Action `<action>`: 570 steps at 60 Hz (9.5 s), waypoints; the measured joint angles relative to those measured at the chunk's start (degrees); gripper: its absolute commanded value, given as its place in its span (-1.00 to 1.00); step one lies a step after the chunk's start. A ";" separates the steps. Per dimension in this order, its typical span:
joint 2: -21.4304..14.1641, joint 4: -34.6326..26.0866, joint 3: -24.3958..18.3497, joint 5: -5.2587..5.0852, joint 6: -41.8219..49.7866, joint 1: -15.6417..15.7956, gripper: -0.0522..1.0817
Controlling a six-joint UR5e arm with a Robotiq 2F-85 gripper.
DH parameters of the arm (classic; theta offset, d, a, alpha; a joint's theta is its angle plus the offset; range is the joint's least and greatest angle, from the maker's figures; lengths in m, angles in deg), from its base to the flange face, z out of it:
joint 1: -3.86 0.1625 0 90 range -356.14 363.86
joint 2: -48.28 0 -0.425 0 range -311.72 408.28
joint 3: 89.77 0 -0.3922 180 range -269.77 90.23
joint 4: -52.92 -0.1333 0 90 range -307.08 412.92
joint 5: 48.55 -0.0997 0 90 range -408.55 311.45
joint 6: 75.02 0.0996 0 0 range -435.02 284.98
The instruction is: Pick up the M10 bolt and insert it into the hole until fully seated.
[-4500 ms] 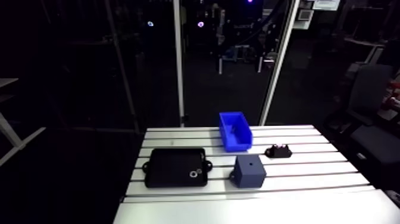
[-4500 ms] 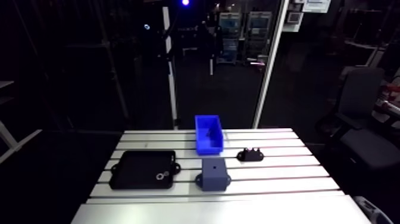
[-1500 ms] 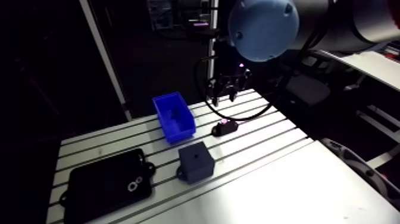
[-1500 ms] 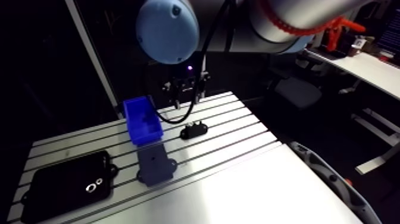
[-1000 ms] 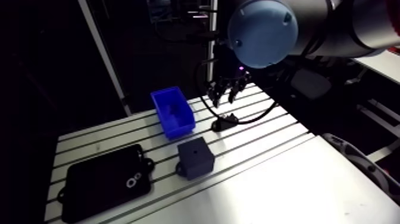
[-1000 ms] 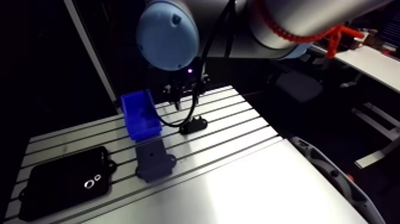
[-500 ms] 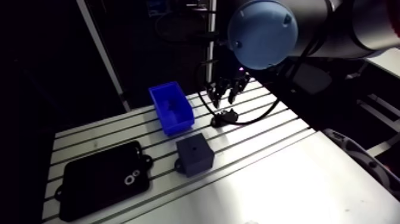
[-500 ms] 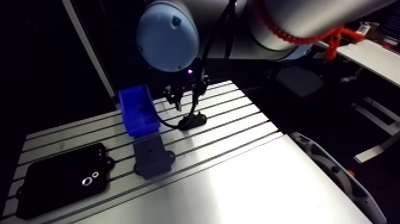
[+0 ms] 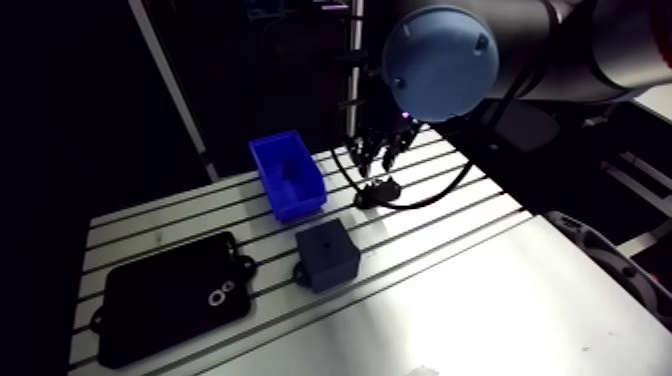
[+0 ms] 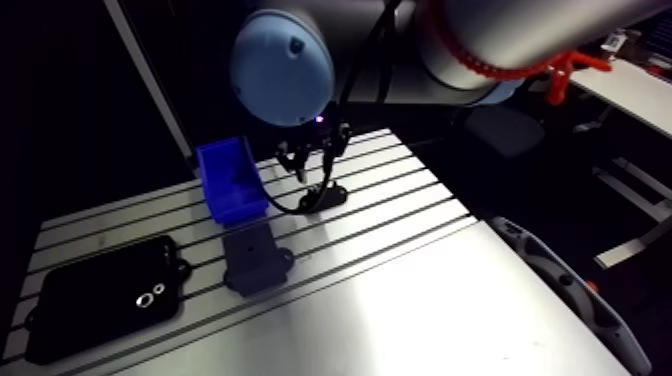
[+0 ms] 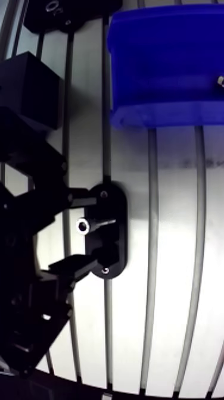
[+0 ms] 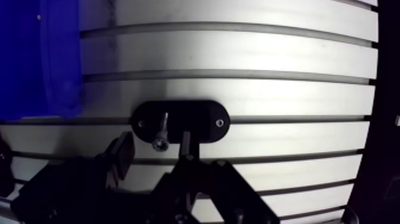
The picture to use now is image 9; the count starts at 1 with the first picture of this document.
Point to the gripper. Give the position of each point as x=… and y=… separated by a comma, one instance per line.
x=386, y=107

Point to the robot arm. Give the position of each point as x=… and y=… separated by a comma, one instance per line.
x=441, y=63

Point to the black oval holder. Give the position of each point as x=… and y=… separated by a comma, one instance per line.
x=380, y=193

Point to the blue bin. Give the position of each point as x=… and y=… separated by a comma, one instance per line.
x=294, y=202

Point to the dark blue-grey block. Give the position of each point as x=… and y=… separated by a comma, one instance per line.
x=330, y=262

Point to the pale holed strip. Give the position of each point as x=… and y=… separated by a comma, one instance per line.
x=609, y=257

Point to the black tray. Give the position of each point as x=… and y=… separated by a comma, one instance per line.
x=162, y=304

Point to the white upright post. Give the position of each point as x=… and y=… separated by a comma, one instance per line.
x=355, y=78

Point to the white slanted post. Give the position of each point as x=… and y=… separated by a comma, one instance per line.
x=173, y=94

